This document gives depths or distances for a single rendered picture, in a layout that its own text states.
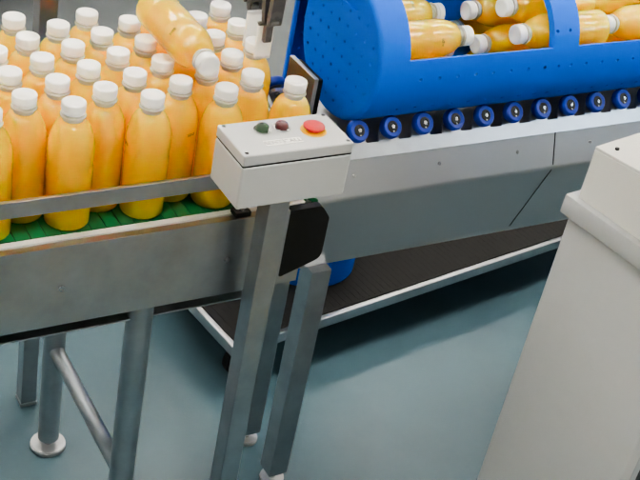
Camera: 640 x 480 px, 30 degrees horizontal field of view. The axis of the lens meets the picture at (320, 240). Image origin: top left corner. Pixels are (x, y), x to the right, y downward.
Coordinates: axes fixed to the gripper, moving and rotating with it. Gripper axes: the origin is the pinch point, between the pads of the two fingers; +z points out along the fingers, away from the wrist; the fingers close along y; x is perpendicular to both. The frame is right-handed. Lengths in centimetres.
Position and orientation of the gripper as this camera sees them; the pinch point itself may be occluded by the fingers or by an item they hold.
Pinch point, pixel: (258, 34)
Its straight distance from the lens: 216.1
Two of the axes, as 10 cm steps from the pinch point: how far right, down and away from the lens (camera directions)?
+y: -4.6, -5.7, 6.8
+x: -8.7, 1.5, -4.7
